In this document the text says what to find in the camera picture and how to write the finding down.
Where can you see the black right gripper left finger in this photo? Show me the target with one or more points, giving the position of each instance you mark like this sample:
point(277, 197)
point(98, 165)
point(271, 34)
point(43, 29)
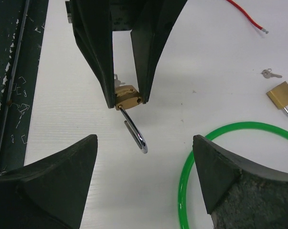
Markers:
point(50, 193)

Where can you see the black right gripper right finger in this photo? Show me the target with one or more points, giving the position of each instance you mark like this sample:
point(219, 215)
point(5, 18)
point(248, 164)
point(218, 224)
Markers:
point(239, 193)

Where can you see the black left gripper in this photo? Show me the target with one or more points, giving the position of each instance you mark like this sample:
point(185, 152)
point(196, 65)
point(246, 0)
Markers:
point(93, 22)

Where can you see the small brass padlock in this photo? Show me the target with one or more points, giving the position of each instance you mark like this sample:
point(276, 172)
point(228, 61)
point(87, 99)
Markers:
point(128, 97)

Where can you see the large brass padlock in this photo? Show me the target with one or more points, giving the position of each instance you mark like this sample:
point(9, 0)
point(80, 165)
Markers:
point(279, 96)

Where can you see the keys of large padlock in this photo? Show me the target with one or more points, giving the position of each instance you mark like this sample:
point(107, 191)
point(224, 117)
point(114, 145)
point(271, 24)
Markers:
point(267, 73)

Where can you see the keys of small padlock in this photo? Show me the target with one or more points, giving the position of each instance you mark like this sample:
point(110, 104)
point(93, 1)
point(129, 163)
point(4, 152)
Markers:
point(117, 82)

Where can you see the green cable lock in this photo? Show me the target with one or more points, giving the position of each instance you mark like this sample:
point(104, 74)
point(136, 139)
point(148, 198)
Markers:
point(264, 143)

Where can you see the red cable lock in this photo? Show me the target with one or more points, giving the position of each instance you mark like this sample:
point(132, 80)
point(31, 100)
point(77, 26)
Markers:
point(256, 25)

